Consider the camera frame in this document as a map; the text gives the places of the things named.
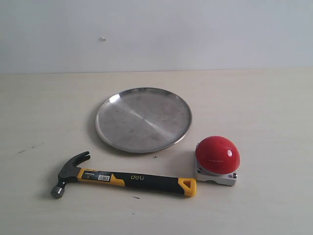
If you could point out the yellow black claw hammer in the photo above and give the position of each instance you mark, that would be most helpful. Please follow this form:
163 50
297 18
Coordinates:
72 173

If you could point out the red dome push button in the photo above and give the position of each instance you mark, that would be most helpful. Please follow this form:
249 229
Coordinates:
217 160

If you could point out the round stainless steel plate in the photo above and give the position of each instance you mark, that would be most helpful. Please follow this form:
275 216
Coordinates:
143 120

